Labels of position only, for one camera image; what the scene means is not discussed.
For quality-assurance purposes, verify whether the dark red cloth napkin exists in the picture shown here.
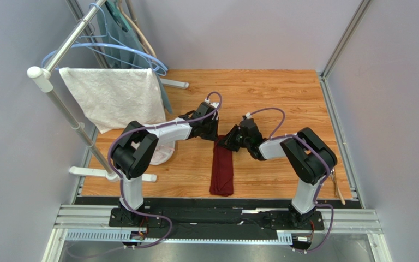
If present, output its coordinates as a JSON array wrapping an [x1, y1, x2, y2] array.
[[209, 135, 234, 197]]

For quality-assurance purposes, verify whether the wooden handled fork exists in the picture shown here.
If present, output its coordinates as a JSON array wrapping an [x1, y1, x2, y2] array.
[[330, 169, 346, 205]]

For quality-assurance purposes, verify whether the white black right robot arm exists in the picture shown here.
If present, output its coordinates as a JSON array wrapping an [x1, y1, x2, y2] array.
[[218, 118, 338, 228]]

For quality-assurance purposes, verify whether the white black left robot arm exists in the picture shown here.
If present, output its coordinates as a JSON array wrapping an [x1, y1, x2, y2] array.
[[107, 99, 221, 226]]

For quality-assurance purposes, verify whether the white mesh laundry bag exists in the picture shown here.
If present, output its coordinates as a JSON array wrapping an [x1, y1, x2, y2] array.
[[150, 141, 176, 165]]

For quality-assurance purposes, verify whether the white towel on rack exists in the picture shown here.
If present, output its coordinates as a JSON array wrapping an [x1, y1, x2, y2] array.
[[59, 67, 166, 134]]

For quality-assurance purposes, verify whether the teal garment on hanger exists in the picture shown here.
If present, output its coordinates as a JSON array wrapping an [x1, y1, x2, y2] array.
[[96, 0, 174, 115]]

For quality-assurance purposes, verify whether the beige wooden hanger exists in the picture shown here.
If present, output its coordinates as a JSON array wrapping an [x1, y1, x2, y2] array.
[[116, 0, 157, 58]]

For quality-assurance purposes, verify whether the metal clothes drying rack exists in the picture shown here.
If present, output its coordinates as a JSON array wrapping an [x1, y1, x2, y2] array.
[[27, 1, 189, 182]]

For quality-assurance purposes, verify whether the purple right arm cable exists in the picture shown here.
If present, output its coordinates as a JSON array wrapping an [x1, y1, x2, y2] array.
[[246, 107, 336, 254]]

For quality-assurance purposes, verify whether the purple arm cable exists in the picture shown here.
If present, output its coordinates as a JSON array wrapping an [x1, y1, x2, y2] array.
[[107, 91, 223, 249], [246, 107, 336, 254]]

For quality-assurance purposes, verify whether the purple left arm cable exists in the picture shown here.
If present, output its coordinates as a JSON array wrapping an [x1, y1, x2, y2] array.
[[107, 91, 223, 249]]

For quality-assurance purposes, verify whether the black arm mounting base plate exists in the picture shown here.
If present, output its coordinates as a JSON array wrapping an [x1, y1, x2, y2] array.
[[75, 196, 363, 242]]

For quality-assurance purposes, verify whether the aluminium frame rail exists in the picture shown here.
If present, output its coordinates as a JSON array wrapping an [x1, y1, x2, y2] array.
[[43, 204, 392, 261]]

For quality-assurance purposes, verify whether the blue wire hanger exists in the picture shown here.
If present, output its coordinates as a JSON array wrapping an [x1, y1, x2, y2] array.
[[41, 3, 169, 78]]

